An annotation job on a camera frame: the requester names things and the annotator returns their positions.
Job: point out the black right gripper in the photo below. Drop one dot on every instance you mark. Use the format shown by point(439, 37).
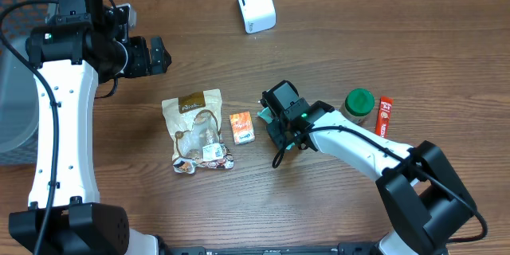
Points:
point(275, 131)

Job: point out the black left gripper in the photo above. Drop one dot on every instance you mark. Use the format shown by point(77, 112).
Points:
point(140, 65)

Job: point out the teal wet wipes pack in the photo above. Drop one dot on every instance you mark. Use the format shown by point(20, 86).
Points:
point(265, 115)

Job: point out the orange small box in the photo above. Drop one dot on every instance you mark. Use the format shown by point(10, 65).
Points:
point(242, 128)

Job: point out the beige snack pouch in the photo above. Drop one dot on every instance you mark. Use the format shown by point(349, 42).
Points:
point(194, 123)

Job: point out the green lid jar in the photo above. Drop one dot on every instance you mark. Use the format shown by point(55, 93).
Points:
point(357, 105)

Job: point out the red coffee stick sachet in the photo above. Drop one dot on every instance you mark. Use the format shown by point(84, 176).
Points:
point(383, 118)

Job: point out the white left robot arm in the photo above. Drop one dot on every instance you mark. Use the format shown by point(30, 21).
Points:
point(85, 45)

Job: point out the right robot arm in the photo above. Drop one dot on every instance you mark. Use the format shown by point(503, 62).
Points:
point(424, 197)

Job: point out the white barcode scanner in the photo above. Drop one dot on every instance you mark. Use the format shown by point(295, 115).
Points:
point(258, 15)

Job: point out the grey plastic shopping basket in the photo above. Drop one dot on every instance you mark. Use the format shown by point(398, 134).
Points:
point(19, 103)

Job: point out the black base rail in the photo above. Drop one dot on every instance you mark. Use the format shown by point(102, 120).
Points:
point(350, 248)

